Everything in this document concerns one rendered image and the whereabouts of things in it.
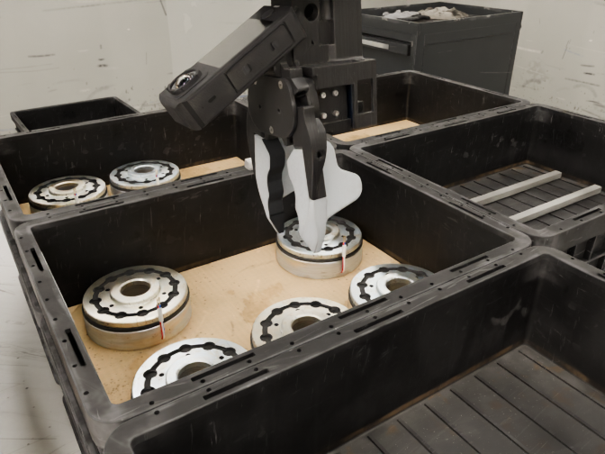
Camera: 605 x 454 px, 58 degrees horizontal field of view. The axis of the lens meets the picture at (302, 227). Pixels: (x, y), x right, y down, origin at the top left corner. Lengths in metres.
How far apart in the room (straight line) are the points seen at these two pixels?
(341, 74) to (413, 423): 0.28
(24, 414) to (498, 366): 0.51
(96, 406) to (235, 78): 0.23
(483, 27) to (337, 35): 1.94
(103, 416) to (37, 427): 0.35
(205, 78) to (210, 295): 0.28
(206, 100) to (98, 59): 3.37
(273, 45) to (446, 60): 1.87
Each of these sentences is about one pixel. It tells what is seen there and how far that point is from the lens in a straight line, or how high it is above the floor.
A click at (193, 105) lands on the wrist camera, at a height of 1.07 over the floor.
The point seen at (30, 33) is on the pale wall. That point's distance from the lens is 3.65.
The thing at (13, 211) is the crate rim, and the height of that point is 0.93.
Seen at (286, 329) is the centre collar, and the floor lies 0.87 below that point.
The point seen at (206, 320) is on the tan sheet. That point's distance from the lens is 0.58.
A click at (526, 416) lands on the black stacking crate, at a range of 0.51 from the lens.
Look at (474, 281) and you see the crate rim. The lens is 0.47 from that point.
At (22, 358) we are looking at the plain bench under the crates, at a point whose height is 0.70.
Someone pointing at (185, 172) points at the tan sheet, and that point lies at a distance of 0.93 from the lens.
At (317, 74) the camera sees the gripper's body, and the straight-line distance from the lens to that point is 0.42.
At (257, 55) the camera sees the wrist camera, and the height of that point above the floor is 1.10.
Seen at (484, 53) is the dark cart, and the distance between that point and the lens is 2.43.
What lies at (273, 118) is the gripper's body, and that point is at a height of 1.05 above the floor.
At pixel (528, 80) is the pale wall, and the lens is 4.34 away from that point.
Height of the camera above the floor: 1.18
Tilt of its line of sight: 28 degrees down
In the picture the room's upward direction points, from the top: straight up
